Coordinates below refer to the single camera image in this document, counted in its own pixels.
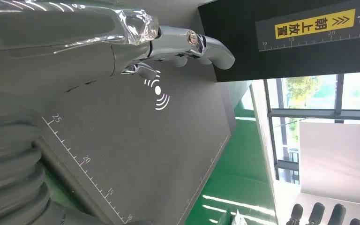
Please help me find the grey plastic mailer package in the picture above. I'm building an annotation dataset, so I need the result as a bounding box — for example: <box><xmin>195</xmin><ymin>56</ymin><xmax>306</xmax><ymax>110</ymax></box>
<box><xmin>225</xmin><ymin>210</ymin><xmax>248</xmax><ymax>225</ymax></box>

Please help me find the black inbound scanner machine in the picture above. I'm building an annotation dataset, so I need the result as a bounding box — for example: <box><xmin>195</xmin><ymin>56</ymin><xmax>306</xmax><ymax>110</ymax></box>
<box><xmin>32</xmin><ymin>0</ymin><xmax>360</xmax><ymax>225</ymax></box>

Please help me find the black yellow ruler label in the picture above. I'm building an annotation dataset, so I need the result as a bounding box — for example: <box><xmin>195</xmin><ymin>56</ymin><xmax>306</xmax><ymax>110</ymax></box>
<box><xmin>255</xmin><ymin>0</ymin><xmax>360</xmax><ymax>52</ymax></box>

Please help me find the dark window frame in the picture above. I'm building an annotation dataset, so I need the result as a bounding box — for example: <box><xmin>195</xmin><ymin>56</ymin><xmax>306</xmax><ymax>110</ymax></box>
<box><xmin>263</xmin><ymin>71</ymin><xmax>360</xmax><ymax>186</ymax></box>

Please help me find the white partition panel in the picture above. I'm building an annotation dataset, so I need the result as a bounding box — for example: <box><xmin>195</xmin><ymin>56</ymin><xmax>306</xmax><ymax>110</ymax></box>
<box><xmin>299</xmin><ymin>120</ymin><xmax>360</xmax><ymax>208</ymax></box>

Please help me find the green belt conveyor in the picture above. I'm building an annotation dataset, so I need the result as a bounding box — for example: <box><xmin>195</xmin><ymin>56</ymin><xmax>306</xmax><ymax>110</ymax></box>
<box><xmin>184</xmin><ymin>80</ymin><xmax>278</xmax><ymax>225</ymax></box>

